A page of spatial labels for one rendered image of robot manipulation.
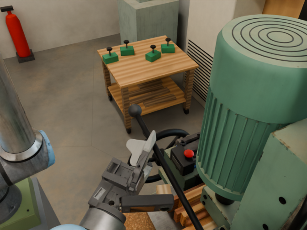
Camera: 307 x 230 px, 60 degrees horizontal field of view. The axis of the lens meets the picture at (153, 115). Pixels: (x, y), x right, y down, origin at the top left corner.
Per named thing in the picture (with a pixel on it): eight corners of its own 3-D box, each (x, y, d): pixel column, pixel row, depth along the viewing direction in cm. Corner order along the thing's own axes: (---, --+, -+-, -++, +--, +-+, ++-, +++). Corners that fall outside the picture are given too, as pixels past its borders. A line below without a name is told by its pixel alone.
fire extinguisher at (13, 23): (32, 52, 327) (15, 2, 286) (35, 60, 314) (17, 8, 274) (17, 55, 321) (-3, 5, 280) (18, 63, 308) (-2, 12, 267)
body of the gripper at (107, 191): (114, 154, 61) (85, 200, 54) (148, 168, 60) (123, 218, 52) (115, 169, 67) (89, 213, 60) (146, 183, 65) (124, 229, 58)
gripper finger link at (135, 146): (132, 122, 60) (117, 160, 60) (156, 132, 59) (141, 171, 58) (136, 123, 63) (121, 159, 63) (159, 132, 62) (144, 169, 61)
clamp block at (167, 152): (197, 152, 99) (199, 135, 93) (219, 179, 91) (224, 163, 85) (162, 166, 95) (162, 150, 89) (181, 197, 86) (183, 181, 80)
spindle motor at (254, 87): (240, 128, 68) (279, 5, 47) (295, 182, 56) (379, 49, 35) (180, 153, 62) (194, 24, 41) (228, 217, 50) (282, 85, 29)
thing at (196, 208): (224, 199, 82) (227, 189, 78) (227, 203, 81) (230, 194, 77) (179, 221, 77) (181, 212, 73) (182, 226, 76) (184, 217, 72)
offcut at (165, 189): (156, 191, 84) (156, 185, 81) (169, 190, 84) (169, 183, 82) (158, 205, 80) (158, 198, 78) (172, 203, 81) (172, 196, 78)
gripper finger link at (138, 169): (141, 149, 57) (126, 188, 57) (147, 152, 57) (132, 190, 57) (145, 149, 62) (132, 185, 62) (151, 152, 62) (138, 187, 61)
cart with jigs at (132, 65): (163, 81, 281) (165, 23, 238) (192, 114, 243) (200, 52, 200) (104, 98, 260) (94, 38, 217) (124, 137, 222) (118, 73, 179)
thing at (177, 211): (231, 190, 84) (234, 180, 81) (234, 193, 83) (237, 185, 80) (173, 218, 77) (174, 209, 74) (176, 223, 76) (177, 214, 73)
